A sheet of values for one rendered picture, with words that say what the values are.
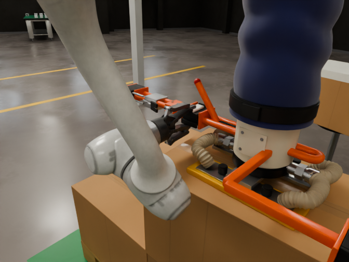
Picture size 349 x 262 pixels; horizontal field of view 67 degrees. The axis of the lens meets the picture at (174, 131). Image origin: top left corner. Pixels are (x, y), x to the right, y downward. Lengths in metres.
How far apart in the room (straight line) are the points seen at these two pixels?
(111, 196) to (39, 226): 0.88
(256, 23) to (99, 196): 1.09
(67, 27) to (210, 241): 0.65
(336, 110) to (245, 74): 1.54
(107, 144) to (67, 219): 1.54
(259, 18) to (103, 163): 0.48
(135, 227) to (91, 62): 0.90
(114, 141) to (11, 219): 1.73
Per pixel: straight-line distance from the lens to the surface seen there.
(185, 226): 0.86
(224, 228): 0.76
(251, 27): 0.66
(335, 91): 2.14
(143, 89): 1.13
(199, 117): 0.87
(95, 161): 0.66
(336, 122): 2.18
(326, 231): 0.53
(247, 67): 0.67
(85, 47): 0.45
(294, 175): 0.80
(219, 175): 0.80
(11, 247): 2.12
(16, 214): 2.35
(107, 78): 0.46
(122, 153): 0.66
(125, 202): 1.36
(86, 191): 1.46
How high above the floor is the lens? 1.42
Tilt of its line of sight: 26 degrees down
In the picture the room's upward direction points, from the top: 1 degrees clockwise
